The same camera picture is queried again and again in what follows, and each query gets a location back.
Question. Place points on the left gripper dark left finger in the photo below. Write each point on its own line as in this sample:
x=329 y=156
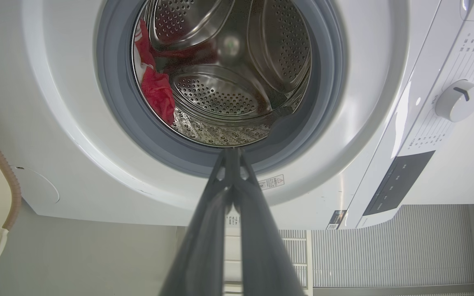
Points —
x=204 y=246

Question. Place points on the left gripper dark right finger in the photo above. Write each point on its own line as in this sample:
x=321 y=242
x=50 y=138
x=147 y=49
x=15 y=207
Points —
x=261 y=255

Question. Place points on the red and white garment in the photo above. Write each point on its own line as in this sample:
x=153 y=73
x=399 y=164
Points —
x=159 y=92

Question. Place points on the dark grey control panel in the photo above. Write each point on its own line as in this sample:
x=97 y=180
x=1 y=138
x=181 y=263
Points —
x=397 y=183

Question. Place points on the washing machine drum opening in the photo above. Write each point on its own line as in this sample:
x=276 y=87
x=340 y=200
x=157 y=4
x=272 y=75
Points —
x=220 y=90

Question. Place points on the round white filter cover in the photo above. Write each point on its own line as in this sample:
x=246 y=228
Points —
x=39 y=187

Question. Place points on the triangle warning sticker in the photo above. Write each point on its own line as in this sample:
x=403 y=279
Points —
x=272 y=182

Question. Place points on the black QR code sticker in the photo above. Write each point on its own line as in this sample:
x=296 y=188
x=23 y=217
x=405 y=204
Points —
x=335 y=220

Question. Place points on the white front-load washing machine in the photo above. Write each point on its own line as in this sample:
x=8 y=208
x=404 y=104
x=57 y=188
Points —
x=76 y=156

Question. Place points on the grey rubber door gasket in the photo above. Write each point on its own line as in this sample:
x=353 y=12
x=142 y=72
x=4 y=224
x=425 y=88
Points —
x=117 y=102

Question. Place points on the white round program knob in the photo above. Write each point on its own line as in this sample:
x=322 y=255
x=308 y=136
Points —
x=459 y=100

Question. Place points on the white ribbed wall panel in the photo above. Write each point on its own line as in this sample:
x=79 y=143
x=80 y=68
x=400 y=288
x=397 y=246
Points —
x=393 y=246

